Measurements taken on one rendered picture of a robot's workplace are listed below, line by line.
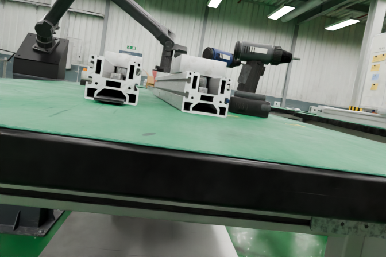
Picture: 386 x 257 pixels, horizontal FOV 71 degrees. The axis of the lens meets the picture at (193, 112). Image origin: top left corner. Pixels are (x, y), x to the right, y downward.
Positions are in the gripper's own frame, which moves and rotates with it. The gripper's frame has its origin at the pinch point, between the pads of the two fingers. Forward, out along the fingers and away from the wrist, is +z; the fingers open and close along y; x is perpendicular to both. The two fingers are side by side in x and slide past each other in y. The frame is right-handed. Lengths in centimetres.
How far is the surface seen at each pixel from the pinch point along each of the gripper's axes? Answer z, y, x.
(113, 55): -6, -22, -55
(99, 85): 3, -21, -87
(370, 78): -57, 289, 167
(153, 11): -312, 23, 1091
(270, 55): -13, 23, -68
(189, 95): 2, -3, -87
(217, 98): 1, 3, -87
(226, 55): -14.9, 17.8, -41.4
